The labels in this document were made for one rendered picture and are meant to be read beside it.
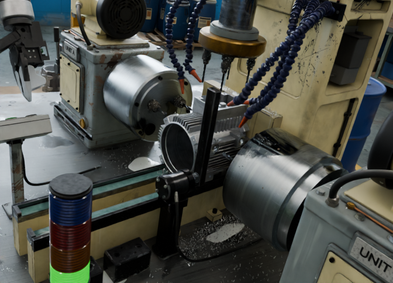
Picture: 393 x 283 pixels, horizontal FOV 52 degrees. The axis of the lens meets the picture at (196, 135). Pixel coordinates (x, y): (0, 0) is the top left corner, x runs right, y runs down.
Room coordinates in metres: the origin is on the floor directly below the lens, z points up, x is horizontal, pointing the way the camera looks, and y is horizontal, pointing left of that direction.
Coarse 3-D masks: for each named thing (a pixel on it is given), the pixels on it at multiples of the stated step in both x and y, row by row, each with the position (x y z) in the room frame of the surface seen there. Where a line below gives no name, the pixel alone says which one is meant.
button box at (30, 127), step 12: (0, 120) 0.87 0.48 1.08; (12, 120) 0.89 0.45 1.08; (24, 120) 0.90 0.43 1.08; (36, 120) 0.92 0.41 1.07; (48, 120) 0.94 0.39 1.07; (0, 132) 0.85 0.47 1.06; (12, 132) 0.87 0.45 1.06; (24, 132) 0.89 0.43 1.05; (36, 132) 0.91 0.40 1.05; (48, 132) 0.92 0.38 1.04
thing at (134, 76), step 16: (128, 64) 1.27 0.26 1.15; (144, 64) 1.26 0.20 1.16; (160, 64) 1.27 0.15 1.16; (112, 80) 1.24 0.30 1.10; (128, 80) 1.20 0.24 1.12; (144, 80) 1.17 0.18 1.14; (160, 80) 1.19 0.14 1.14; (176, 80) 1.24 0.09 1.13; (112, 96) 1.21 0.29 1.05; (128, 96) 1.16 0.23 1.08; (144, 96) 1.16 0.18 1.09; (160, 96) 1.20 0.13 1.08; (176, 96) 1.24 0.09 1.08; (112, 112) 1.23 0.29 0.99; (128, 112) 1.14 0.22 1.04; (144, 112) 1.16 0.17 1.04; (160, 112) 1.21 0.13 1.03; (176, 112) 1.25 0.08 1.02; (128, 128) 1.18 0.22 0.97; (144, 128) 1.16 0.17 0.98
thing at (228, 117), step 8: (200, 96) 1.09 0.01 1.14; (224, 96) 1.14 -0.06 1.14; (232, 96) 1.14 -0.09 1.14; (200, 104) 1.06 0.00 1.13; (224, 104) 1.09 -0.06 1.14; (240, 104) 1.09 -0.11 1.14; (192, 112) 1.08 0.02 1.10; (200, 112) 1.06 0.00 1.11; (224, 112) 1.03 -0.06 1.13; (232, 112) 1.05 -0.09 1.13; (240, 112) 1.08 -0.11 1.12; (216, 120) 1.02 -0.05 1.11; (224, 120) 1.03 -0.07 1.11; (232, 120) 1.06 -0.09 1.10; (240, 120) 1.08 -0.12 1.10; (216, 128) 1.02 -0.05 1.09; (224, 128) 1.04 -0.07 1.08; (232, 128) 1.06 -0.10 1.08
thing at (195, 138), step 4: (168, 116) 1.04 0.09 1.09; (172, 116) 1.05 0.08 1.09; (164, 120) 1.04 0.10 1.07; (168, 120) 1.03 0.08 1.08; (172, 120) 1.04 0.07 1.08; (244, 124) 1.08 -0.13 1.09; (240, 128) 1.07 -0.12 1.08; (244, 128) 1.07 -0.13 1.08; (248, 128) 1.07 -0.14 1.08; (244, 132) 1.07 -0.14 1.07; (192, 136) 0.95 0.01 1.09; (196, 136) 0.95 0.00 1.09; (192, 140) 0.95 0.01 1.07; (196, 140) 0.94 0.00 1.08; (196, 144) 0.95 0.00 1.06; (160, 156) 1.04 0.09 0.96; (160, 160) 1.04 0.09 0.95
